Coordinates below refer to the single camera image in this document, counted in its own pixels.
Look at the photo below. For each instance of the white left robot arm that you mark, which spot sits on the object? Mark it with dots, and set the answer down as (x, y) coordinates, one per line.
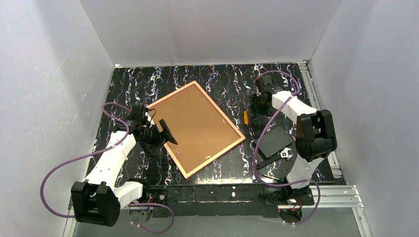
(96, 199)

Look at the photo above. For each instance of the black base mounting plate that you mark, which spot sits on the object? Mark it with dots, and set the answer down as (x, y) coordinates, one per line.
(221, 200)

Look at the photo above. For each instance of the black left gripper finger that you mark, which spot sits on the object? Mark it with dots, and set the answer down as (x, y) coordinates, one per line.
(155, 151)
(165, 133)

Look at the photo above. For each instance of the black Mercury box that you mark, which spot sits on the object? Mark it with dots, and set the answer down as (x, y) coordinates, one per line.
(273, 142)

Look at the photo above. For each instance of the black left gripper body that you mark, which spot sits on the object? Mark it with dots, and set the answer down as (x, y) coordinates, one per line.
(162, 133)

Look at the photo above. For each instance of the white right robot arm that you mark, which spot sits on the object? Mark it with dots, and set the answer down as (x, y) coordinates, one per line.
(315, 135)

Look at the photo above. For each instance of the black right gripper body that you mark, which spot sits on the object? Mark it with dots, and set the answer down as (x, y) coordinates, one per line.
(259, 104)

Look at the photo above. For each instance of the green handled screwdriver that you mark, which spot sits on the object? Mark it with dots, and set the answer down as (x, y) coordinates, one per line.
(278, 180)

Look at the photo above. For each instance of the pink picture frame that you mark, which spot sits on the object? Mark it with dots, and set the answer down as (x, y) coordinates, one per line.
(202, 130)

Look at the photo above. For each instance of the aluminium rail frame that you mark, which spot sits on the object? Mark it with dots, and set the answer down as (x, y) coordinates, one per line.
(229, 86)

